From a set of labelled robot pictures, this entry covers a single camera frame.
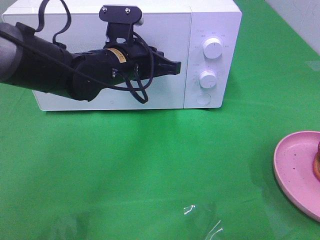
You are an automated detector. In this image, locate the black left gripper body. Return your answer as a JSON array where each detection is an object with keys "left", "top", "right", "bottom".
[{"left": 99, "top": 43, "right": 164, "bottom": 87}]

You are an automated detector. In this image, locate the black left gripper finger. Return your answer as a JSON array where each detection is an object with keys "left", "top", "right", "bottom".
[{"left": 153, "top": 53, "right": 182, "bottom": 77}]

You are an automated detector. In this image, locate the white microwave door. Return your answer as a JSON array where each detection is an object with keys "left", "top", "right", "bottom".
[{"left": 1, "top": 12, "right": 193, "bottom": 112}]

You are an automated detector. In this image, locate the white round door button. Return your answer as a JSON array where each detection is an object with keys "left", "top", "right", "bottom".
[{"left": 196, "top": 93, "right": 211, "bottom": 106}]

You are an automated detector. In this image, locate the pink speckled plate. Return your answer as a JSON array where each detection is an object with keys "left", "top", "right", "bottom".
[{"left": 273, "top": 131, "right": 320, "bottom": 221}]

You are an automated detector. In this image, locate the toy burger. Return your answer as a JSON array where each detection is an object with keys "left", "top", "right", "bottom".
[{"left": 312, "top": 142, "right": 320, "bottom": 181}]

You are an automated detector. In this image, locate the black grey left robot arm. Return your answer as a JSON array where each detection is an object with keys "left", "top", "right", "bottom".
[{"left": 0, "top": 22, "right": 181, "bottom": 104}]

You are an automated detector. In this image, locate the white microwave oven body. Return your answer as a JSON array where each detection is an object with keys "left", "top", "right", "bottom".
[{"left": 4, "top": 0, "right": 243, "bottom": 112}]

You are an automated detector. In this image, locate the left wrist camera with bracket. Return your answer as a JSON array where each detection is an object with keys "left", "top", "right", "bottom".
[{"left": 98, "top": 5, "right": 143, "bottom": 48}]

